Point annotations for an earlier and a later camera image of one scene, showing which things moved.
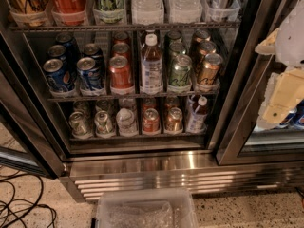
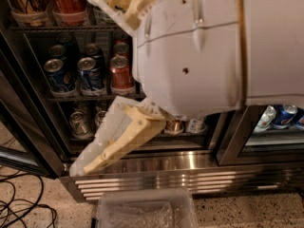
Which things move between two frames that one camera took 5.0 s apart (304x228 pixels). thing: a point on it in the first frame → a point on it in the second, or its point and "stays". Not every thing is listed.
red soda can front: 121,73 stays
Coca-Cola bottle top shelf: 69,4 stays
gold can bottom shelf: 174,121 stays
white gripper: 292,38 → 188,52
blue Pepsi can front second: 89,74 stays
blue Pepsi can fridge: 294,116 → 285,116
